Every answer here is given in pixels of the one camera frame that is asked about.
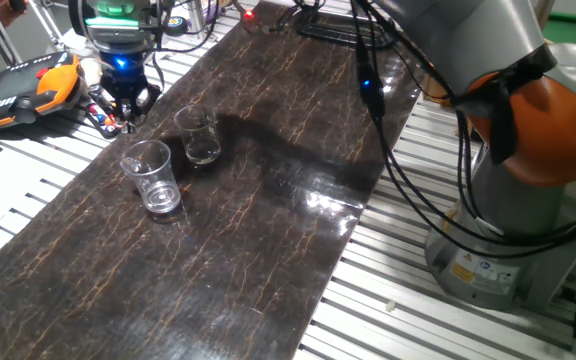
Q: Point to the black clamp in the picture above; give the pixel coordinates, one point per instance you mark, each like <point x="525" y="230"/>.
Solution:
<point x="318" y="30"/>

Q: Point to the person hand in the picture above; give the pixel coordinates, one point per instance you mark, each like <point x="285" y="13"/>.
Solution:
<point x="3" y="5"/>

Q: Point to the thin aluminium frame bar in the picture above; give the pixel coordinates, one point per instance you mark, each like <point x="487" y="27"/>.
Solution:
<point x="43" y="20"/>

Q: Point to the billiard ball triangle toy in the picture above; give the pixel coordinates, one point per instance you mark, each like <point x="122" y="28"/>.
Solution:
<point x="99" y="120"/>

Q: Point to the green mini pool table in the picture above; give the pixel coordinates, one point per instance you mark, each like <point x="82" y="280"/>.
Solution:
<point x="568" y="30"/>

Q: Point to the white egg shaped object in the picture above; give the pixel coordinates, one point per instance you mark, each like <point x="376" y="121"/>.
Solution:
<point x="88" y="75"/>

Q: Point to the black filament spool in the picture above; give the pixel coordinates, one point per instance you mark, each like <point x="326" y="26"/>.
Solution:
<point x="75" y="17"/>

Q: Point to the orange black teach pendant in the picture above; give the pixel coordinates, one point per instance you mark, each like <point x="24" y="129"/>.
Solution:
<point x="18" y="95"/>

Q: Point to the silver metal post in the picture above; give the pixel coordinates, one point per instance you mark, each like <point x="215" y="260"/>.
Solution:
<point x="195" y="15"/>

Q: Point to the clear glass beaker cup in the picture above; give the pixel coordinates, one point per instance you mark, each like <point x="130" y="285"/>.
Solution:
<point x="200" y="140"/>

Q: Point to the green silver camera mount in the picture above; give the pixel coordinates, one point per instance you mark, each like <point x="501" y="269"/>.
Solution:
<point x="113" y="22"/>

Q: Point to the round tape measure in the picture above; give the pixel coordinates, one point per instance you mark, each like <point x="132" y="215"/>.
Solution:
<point x="175" y="22"/>

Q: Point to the clear ribbed plastic cup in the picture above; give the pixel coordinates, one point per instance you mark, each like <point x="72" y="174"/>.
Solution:
<point x="153" y="180"/>

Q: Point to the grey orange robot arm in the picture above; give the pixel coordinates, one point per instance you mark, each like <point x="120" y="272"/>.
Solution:
<point x="468" y="35"/>

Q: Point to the dark marble pattern mat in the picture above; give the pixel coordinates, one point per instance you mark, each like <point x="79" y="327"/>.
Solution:
<point x="193" y="250"/>

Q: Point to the purple object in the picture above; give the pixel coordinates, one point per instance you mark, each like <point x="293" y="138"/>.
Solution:
<point x="213" y="10"/>

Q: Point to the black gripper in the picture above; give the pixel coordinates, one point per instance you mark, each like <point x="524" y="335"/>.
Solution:
<point x="124" y="80"/>

